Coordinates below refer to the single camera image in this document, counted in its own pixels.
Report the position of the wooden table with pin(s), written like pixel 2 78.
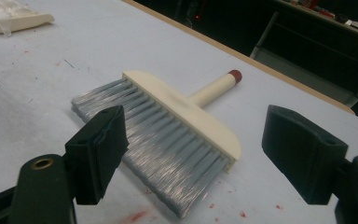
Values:
pixel 230 51

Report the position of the pile of white paper scraps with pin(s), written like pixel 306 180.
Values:
pixel 0 9

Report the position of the white table mat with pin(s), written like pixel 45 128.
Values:
pixel 167 40

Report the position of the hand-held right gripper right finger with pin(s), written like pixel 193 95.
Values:
pixel 301 149

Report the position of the cream brush with grey bristles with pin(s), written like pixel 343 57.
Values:
pixel 186 115

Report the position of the cream dustpan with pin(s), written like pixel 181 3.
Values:
pixel 28 21

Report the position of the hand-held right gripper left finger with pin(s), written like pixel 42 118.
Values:
pixel 98 149

